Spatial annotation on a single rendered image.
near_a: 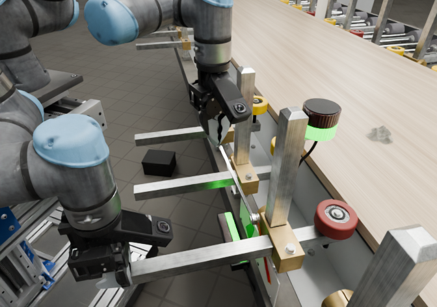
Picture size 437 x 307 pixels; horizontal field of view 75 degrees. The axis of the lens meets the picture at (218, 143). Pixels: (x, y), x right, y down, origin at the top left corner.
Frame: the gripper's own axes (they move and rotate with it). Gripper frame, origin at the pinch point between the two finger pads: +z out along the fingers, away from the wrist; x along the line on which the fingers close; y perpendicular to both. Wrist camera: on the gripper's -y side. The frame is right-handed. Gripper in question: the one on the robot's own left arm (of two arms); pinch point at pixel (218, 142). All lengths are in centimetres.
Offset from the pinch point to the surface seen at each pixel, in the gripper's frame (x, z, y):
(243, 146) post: -8.9, 5.4, 1.2
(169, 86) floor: -84, 95, 230
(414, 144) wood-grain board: -48, 5, -24
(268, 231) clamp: 2.2, 8.1, -22.1
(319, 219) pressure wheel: -6.3, 4.7, -27.2
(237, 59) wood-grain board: -47, 5, 56
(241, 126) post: -8.1, -1.2, 1.5
